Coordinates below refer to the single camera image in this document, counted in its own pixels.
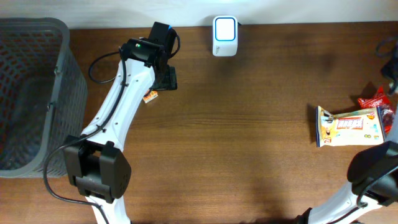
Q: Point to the beige wet wipes pack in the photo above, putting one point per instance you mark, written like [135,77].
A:
[359,128]

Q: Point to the red snack bag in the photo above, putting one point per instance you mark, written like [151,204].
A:
[381,101]

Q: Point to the white barcode scanner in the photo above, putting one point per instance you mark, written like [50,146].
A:
[225,36]

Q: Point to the grey plastic mesh basket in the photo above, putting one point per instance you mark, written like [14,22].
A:
[43,93]

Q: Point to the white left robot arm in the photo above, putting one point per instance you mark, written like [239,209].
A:
[95,162]

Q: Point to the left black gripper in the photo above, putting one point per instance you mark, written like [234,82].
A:
[168,79]

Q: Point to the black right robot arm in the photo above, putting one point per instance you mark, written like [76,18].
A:
[372,174]

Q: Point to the small orange packet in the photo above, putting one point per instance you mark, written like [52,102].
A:
[150,95]

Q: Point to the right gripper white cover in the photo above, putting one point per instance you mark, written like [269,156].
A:
[387,71]

